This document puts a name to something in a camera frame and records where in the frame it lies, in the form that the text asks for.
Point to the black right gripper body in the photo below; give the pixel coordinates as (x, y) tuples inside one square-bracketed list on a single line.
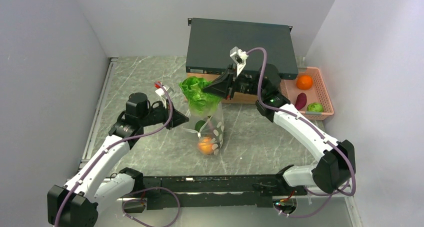
[(263, 92)]

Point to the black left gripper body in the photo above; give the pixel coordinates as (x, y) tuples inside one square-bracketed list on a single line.
[(160, 114)]

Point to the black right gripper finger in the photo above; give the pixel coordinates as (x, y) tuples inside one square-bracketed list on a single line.
[(226, 79), (221, 90)]

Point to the green fake leafy vegetable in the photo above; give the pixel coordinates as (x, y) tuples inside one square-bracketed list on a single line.
[(200, 103)]

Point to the purple fake sweet potato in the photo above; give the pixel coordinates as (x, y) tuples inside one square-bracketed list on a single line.
[(301, 101)]

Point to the orange fake fruit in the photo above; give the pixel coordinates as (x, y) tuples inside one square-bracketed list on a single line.
[(304, 82)]

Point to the polka dot zip top bag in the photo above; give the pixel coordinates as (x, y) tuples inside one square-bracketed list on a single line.
[(214, 128)]

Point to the orange fake peach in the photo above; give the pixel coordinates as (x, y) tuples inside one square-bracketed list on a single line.
[(206, 145)]

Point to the green fake lime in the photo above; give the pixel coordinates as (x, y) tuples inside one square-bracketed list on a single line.
[(315, 107)]

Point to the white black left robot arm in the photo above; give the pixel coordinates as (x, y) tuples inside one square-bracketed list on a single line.
[(79, 202)]

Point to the dark green fake avocado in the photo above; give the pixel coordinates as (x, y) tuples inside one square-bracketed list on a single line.
[(199, 125)]

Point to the wooden board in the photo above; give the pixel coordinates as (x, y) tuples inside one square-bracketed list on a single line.
[(238, 98)]

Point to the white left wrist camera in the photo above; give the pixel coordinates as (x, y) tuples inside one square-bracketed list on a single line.
[(161, 91)]

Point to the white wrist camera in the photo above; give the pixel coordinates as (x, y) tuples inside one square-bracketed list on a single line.
[(161, 91), (239, 57)]

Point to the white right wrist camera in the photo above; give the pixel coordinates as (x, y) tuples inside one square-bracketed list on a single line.
[(239, 57)]

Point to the dark network switch box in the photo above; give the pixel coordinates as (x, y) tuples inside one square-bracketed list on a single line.
[(211, 40)]

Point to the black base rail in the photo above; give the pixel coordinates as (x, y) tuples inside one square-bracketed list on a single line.
[(259, 190)]

